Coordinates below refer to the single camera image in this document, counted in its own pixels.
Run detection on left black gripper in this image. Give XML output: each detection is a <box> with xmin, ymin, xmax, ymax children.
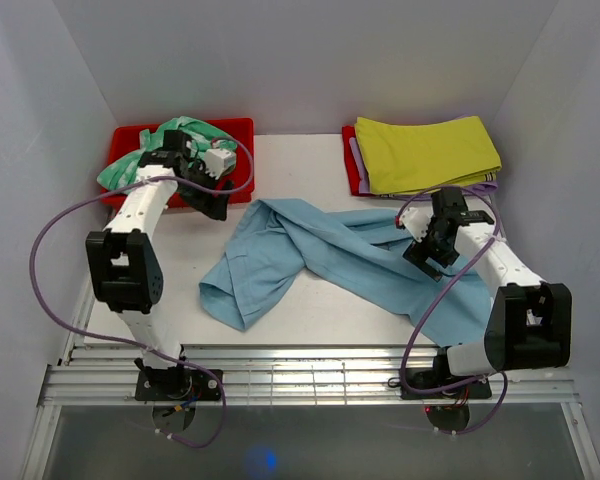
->
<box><xmin>179</xmin><ymin>161</ymin><xmax>236</xmax><ymax>222</ymax></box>

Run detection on light blue trousers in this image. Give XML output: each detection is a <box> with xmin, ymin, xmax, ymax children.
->
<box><xmin>199</xmin><ymin>199</ymin><xmax>491</xmax><ymax>345</ymax></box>

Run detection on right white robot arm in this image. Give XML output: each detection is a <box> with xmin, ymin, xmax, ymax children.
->
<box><xmin>396</xmin><ymin>186</ymin><xmax>572</xmax><ymax>397</ymax></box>

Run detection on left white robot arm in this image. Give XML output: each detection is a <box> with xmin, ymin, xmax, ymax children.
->
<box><xmin>86</xmin><ymin>130</ymin><xmax>236</xmax><ymax>404</ymax></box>

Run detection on green white patterned trousers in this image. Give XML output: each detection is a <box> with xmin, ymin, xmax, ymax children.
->
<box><xmin>97</xmin><ymin>116</ymin><xmax>238</xmax><ymax>190</ymax></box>

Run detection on yellow folded trousers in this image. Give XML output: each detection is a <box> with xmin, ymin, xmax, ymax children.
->
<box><xmin>354</xmin><ymin>115</ymin><xmax>502</xmax><ymax>196</ymax></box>

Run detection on lilac folded trousers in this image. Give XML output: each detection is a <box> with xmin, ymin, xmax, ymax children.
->
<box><xmin>348</xmin><ymin>115</ymin><xmax>499</xmax><ymax>202</ymax></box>

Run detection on red folded trousers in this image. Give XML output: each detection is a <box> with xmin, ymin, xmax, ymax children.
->
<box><xmin>341</xmin><ymin>126</ymin><xmax>371</xmax><ymax>197</ymax></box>

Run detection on red plastic bin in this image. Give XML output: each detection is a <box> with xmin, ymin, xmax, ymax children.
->
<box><xmin>97</xmin><ymin>116</ymin><xmax>255</xmax><ymax>204</ymax></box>

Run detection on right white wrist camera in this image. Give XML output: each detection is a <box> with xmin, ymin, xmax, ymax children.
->
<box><xmin>396</xmin><ymin>207</ymin><xmax>431</xmax><ymax>243</ymax></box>

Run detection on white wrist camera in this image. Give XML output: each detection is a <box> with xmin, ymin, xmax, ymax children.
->
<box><xmin>202</xmin><ymin>148</ymin><xmax>237</xmax><ymax>179</ymax></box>
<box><xmin>396</xmin><ymin>207</ymin><xmax>431</xmax><ymax>243</ymax></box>

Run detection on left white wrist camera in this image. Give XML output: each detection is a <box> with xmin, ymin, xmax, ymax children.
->
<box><xmin>202</xmin><ymin>148</ymin><xmax>237</xmax><ymax>179</ymax></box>

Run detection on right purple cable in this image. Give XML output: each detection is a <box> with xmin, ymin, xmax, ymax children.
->
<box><xmin>397</xmin><ymin>184</ymin><xmax>509</xmax><ymax>437</ymax></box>

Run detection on purple cable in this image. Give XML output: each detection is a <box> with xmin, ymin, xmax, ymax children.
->
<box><xmin>32</xmin><ymin>137</ymin><xmax>255</xmax><ymax>449</ymax></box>
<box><xmin>397</xmin><ymin>184</ymin><xmax>509</xmax><ymax>437</ymax></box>

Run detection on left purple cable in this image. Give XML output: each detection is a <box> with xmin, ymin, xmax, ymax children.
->
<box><xmin>32</xmin><ymin>137</ymin><xmax>255</xmax><ymax>449</ymax></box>

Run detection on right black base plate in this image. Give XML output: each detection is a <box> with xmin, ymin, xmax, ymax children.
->
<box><xmin>387</xmin><ymin>368</ymin><xmax>492</xmax><ymax>402</ymax></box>

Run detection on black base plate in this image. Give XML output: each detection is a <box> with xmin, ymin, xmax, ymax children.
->
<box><xmin>134</xmin><ymin>366</ymin><xmax>223</xmax><ymax>402</ymax></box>
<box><xmin>387</xmin><ymin>368</ymin><xmax>492</xmax><ymax>402</ymax></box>

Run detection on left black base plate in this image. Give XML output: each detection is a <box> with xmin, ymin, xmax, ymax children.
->
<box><xmin>134</xmin><ymin>366</ymin><xmax>223</xmax><ymax>402</ymax></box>

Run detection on aluminium rail frame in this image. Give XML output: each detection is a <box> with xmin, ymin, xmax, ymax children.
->
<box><xmin>22</xmin><ymin>199</ymin><xmax>600</xmax><ymax>480</ymax></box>

